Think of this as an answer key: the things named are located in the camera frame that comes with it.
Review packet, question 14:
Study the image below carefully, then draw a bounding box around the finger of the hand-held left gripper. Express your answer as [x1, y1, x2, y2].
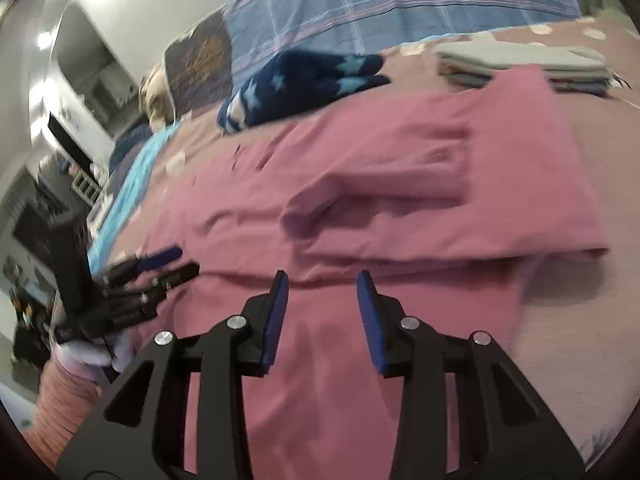
[102, 246, 183, 286]
[112, 262, 201, 311]

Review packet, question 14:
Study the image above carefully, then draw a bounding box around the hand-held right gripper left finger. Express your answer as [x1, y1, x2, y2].
[55, 270, 290, 480]

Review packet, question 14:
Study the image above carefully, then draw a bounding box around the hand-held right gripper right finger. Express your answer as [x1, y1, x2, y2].
[356, 270, 586, 480]

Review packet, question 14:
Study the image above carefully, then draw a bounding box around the pink long-sleeve top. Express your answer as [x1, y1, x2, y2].
[97, 65, 611, 480]

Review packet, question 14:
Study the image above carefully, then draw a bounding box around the person's left forearm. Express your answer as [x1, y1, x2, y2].
[27, 360, 118, 466]

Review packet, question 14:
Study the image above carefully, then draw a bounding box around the stack of folded clothes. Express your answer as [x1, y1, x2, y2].
[434, 40, 618, 96]

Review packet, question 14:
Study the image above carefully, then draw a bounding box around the person's left hand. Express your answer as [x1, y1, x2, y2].
[52, 332, 133, 373]

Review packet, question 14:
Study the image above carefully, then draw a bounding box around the light blue blanket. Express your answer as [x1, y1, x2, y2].
[87, 122, 181, 273]

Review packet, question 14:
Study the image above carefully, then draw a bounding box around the cream plush cloth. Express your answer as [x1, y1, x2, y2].
[137, 67, 176, 131]

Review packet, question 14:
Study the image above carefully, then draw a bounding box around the dark printed pillow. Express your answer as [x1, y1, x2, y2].
[164, 5, 236, 118]

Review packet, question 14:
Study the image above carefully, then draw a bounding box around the white cabinet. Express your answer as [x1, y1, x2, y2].
[47, 2, 146, 161]

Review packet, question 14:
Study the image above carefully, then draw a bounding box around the navy star-print fleece garment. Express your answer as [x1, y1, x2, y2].
[216, 49, 392, 136]

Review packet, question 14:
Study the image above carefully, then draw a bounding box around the mauve polka-dot bed sheet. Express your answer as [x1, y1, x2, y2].
[95, 15, 640, 466]

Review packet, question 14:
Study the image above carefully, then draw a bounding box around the blue plaid pillow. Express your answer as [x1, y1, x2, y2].
[222, 0, 583, 88]

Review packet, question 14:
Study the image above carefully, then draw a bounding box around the light green blanket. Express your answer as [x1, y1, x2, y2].
[597, 5, 638, 36]

